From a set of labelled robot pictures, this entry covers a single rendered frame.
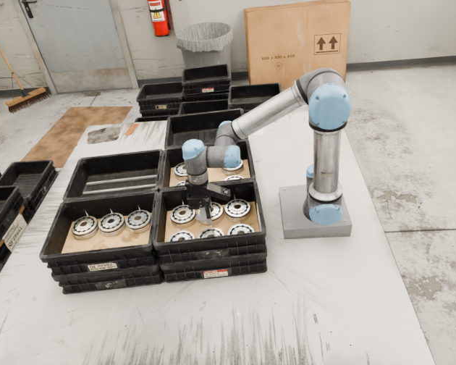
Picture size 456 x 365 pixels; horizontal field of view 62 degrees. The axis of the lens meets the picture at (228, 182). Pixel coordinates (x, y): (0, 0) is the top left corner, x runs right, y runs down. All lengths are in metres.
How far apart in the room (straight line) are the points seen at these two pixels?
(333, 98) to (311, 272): 0.69
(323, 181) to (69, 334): 1.03
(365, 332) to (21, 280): 1.32
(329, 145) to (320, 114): 0.13
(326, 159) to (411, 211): 1.68
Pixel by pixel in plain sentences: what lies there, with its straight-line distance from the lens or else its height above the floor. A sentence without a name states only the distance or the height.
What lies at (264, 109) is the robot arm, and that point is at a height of 1.27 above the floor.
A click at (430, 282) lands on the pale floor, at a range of 2.50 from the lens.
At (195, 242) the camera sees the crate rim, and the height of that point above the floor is 0.92.
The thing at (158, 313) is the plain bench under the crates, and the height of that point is 0.70.
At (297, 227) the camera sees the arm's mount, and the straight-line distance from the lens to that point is 1.58.
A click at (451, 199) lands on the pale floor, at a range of 3.05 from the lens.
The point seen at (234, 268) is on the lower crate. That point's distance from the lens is 1.47.
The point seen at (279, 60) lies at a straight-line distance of 4.25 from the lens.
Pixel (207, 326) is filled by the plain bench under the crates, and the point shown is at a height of 0.70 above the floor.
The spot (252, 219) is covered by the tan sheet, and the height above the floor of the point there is 0.83.
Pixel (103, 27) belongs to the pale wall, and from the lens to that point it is 4.58.
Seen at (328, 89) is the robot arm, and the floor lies 1.41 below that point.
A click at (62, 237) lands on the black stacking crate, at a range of 1.64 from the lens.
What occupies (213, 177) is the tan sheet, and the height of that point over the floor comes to 0.83.
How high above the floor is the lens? 1.91
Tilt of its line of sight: 39 degrees down
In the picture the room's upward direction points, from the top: 7 degrees counter-clockwise
